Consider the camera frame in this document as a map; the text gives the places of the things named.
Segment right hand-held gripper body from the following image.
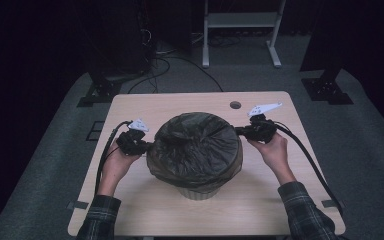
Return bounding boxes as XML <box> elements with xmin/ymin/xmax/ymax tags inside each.
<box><xmin>245</xmin><ymin>101</ymin><xmax>284</xmax><ymax>143</ymax></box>

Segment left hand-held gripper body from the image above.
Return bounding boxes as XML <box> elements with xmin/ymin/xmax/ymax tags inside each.
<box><xmin>115</xmin><ymin>118</ymin><xmax>150</xmax><ymax>157</ymax></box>

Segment black garbage bag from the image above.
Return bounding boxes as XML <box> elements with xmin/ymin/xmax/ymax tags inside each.
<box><xmin>145</xmin><ymin>111</ymin><xmax>244</xmax><ymax>189</ymax></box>

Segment green plastic bin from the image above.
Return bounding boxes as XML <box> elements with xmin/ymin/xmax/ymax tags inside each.
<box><xmin>176</xmin><ymin>183</ymin><xmax>223</xmax><ymax>202</ymax></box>

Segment person's right hand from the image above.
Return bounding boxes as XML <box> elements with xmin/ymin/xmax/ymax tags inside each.
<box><xmin>247</xmin><ymin>131</ymin><xmax>297</xmax><ymax>186</ymax></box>

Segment person's left hand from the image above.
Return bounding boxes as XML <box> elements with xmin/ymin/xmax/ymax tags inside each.
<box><xmin>96</xmin><ymin>141</ymin><xmax>143</xmax><ymax>198</ymax></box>

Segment black stand base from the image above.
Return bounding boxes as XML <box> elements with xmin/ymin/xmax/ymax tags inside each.
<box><xmin>300</xmin><ymin>66</ymin><xmax>354</xmax><ymax>106</ymax></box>
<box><xmin>76</xmin><ymin>63</ymin><xmax>124</xmax><ymax>108</ymax></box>

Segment grey tape strip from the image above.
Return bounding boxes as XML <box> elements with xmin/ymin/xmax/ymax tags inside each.
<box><xmin>321</xmin><ymin>199</ymin><xmax>345</xmax><ymax>209</ymax></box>
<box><xmin>67</xmin><ymin>200</ymin><xmax>90</xmax><ymax>211</ymax></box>

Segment black equipment cabinet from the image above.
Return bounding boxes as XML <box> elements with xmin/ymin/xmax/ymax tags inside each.
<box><xmin>89</xmin><ymin>0</ymin><xmax>154</xmax><ymax>76</ymax></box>

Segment white metal stand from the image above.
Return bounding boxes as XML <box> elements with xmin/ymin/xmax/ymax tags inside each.
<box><xmin>202</xmin><ymin>0</ymin><xmax>287</xmax><ymax>69</ymax></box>

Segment left hand-held gripper black cable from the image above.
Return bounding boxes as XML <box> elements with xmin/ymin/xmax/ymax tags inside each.
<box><xmin>93</xmin><ymin>119</ymin><xmax>134</xmax><ymax>196</ymax></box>

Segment hand-held gripper black cable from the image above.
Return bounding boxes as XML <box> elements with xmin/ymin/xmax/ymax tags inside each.
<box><xmin>93</xmin><ymin>119</ymin><xmax>134</xmax><ymax>196</ymax></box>
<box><xmin>273</xmin><ymin>120</ymin><xmax>345</xmax><ymax>216</ymax></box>

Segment right hand-held gripper black cable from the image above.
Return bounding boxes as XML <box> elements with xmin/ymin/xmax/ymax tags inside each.
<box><xmin>273</xmin><ymin>120</ymin><xmax>345</xmax><ymax>216</ymax></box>

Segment looped black floor cable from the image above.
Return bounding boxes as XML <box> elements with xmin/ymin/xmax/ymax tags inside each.
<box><xmin>127</xmin><ymin>58</ymin><xmax>172</xmax><ymax>94</ymax></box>

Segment long black floor cable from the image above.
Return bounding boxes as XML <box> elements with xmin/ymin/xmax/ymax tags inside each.
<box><xmin>153</xmin><ymin>55</ymin><xmax>224</xmax><ymax>93</ymax></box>

